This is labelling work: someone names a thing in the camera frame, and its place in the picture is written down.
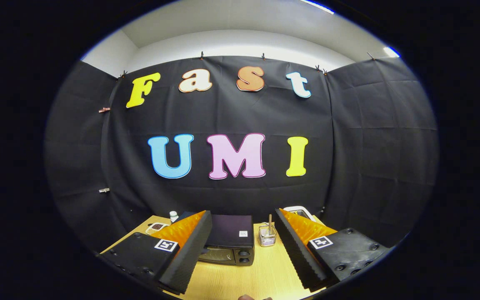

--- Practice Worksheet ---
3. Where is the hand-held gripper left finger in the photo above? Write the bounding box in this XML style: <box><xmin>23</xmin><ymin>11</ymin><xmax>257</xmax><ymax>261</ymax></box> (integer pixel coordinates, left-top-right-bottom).
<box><xmin>98</xmin><ymin>210</ymin><xmax>213</xmax><ymax>295</ymax></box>

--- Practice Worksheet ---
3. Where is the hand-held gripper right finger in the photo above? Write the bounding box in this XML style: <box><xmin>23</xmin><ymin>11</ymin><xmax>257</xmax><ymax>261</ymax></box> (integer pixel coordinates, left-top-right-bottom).
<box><xmin>274</xmin><ymin>208</ymin><xmax>390</xmax><ymax>292</ymax></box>

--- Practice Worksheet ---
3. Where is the black toaster oven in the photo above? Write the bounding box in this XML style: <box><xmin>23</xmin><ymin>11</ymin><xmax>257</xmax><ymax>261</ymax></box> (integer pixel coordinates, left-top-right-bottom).
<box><xmin>180</xmin><ymin>211</ymin><xmax>255</xmax><ymax>266</ymax></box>

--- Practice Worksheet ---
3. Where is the white bread toaster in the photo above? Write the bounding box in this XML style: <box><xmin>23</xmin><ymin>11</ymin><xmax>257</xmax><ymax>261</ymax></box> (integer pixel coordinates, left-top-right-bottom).
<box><xmin>284</xmin><ymin>206</ymin><xmax>316</xmax><ymax>221</ymax></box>

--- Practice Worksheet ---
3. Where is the small glass holder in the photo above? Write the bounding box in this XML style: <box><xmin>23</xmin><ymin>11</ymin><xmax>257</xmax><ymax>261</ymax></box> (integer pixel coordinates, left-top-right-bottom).
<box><xmin>259</xmin><ymin>225</ymin><xmax>277</xmax><ymax>247</ymax></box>

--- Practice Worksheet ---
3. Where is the small dish of snacks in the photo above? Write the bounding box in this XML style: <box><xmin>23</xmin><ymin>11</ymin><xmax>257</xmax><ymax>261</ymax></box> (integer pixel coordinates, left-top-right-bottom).
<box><xmin>145</xmin><ymin>222</ymin><xmax>169</xmax><ymax>235</ymax></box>

